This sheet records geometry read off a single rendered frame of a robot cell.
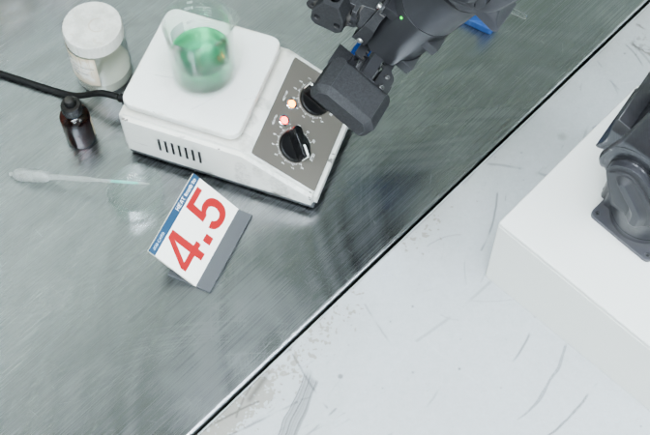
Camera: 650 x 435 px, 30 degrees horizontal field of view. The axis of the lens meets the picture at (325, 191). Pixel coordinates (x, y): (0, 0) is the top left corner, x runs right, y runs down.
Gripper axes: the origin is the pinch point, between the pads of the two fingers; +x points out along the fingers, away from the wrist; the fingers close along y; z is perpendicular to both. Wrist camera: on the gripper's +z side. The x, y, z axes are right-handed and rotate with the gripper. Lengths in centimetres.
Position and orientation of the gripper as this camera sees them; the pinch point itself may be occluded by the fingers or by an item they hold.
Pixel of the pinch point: (359, 61)
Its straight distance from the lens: 110.4
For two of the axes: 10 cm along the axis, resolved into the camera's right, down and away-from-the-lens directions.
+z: -7.6, -6.2, -2.0
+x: -4.6, 2.9, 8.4
